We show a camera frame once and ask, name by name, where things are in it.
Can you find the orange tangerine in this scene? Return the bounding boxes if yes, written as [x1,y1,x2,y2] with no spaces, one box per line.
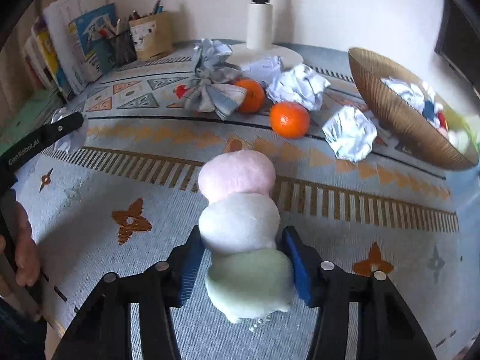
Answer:
[269,102,310,139]
[234,79,265,114]

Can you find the tan cylindrical pen holder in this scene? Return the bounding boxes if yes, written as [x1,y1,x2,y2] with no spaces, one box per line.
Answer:
[129,11,174,62]

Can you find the white desk lamp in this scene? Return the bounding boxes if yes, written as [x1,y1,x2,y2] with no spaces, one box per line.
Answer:
[227,0,304,69]

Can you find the brown ribbed bowl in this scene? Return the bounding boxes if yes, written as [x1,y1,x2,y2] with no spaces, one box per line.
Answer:
[348,47,479,171]

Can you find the black mesh pen holder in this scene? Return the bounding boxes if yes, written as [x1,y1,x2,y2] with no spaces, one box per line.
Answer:
[110,30,137,67]

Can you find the yellow cover book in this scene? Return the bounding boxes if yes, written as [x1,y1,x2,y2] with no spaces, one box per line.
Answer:
[23,16,75,101]

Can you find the blue cover book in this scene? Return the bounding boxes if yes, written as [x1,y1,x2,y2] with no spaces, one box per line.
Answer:
[68,3,117,82]

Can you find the plaid cloth bow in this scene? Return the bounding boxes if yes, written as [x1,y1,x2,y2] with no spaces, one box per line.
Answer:
[176,67,247,120]

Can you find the pastel dango plush toy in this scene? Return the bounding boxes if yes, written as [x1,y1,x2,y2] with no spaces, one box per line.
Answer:
[198,150,295,323]

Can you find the red snack packet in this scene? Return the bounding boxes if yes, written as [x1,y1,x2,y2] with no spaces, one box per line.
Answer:
[174,84,189,98]

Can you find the person left hand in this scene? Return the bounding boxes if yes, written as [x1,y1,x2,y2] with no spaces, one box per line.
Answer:
[15,202,41,287]

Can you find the patterned woven table mat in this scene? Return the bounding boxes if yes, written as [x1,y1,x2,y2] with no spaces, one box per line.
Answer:
[19,49,475,359]

